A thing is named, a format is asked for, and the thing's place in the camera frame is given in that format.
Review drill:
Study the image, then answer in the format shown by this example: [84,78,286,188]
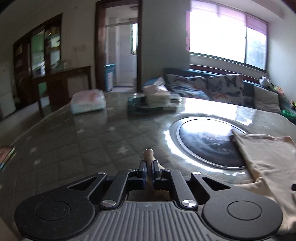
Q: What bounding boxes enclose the blue white storage cabinet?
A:
[104,64,116,92]

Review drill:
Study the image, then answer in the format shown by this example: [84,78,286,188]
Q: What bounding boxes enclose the butterfly pillow lying flat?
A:
[165,74,211,100]

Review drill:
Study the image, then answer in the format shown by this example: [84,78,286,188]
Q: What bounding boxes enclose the butterfly pillow upright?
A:
[208,74,245,105]

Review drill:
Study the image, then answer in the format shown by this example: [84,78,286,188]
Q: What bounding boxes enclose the green plastic basin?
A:
[281,109,296,124]

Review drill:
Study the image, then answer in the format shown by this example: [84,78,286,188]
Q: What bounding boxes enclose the white box stack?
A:
[145,91,171,106]

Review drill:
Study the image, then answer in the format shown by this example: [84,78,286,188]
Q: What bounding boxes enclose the colourful book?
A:
[0,146,16,171]

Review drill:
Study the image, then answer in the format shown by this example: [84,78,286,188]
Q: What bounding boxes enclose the plain beige cushion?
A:
[254,86,281,114]

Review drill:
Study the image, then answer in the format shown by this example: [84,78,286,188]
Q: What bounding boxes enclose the dark wooden display cabinet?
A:
[13,15,92,110]

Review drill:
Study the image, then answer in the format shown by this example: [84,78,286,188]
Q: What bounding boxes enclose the cream knit garment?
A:
[127,129,296,236]

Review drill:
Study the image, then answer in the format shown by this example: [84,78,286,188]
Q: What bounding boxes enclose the teal round tray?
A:
[127,95,179,115]

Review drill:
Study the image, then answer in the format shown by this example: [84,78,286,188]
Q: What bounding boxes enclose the window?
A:
[188,1,268,71]

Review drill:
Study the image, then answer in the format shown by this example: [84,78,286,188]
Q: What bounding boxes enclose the round black induction cooktop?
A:
[170,116,249,171]

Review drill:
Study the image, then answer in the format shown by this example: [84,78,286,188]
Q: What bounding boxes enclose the white plush toy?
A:
[259,76,271,88]

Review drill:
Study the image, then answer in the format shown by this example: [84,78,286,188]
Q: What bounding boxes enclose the clear plastic bag pink contents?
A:
[142,77,168,95]

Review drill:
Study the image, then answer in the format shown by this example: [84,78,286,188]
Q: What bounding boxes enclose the blue sofa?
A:
[141,67,296,123]

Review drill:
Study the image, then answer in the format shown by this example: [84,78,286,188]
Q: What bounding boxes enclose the pink tissue pack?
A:
[70,89,106,114]

